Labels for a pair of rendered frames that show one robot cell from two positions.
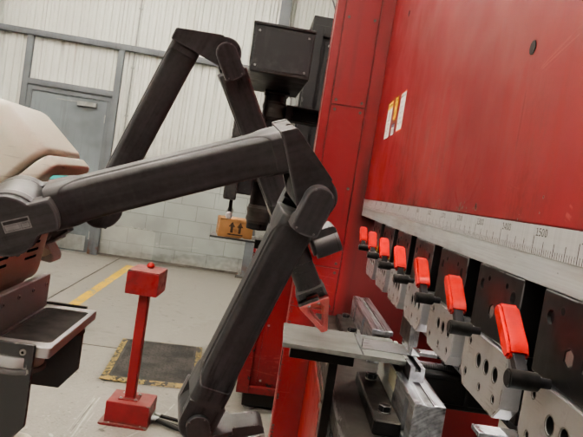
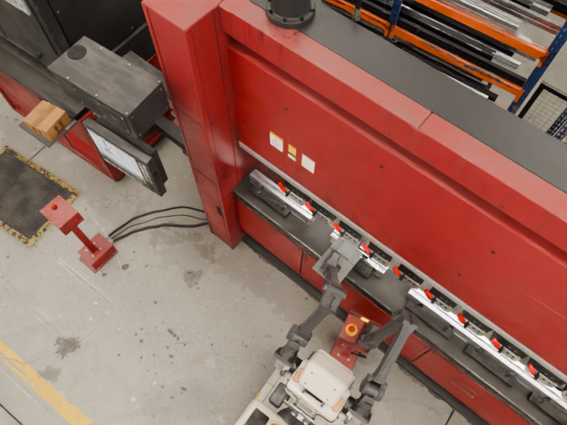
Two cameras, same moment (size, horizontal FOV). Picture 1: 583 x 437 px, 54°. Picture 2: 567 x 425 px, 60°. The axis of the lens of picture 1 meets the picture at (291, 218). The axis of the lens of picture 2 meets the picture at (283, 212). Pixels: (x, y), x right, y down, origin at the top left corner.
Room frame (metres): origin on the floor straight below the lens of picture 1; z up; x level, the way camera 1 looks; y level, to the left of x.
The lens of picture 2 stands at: (0.89, 0.84, 3.70)
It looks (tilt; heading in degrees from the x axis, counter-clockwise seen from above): 64 degrees down; 309
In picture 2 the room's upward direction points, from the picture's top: 1 degrees clockwise
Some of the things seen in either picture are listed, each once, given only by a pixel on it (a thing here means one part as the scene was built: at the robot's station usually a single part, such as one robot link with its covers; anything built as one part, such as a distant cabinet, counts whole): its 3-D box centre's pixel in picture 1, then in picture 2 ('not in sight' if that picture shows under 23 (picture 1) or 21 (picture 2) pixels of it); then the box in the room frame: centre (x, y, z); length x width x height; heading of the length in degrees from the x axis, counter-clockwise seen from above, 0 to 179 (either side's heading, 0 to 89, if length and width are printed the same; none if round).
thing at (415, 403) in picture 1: (405, 392); (358, 253); (1.22, -0.30, 0.92); 0.39 x 0.06 x 0.10; 0
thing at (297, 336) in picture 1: (340, 342); (337, 261); (1.28, -0.15, 1.00); 0.26 x 0.18 x 0.01; 90
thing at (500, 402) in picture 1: (520, 340); (444, 294); (0.70, -0.30, 1.18); 0.15 x 0.09 x 0.17; 0
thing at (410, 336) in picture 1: (409, 329); not in sight; (1.28, -0.30, 1.05); 0.10 x 0.02 x 0.10; 0
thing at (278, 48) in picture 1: (266, 137); (128, 127); (2.53, 0.16, 1.53); 0.51 x 0.25 x 0.85; 6
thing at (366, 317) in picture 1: (368, 325); (282, 196); (1.83, -0.30, 0.92); 0.50 x 0.06 x 0.10; 0
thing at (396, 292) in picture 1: (415, 270); (353, 228); (1.30, -0.30, 1.18); 0.15 x 0.09 x 0.17; 0
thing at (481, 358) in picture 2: not in sight; (489, 364); (0.27, -0.25, 0.89); 0.30 x 0.05 x 0.03; 0
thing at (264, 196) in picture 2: (347, 329); (270, 201); (1.88, -0.24, 0.89); 0.30 x 0.05 x 0.03; 0
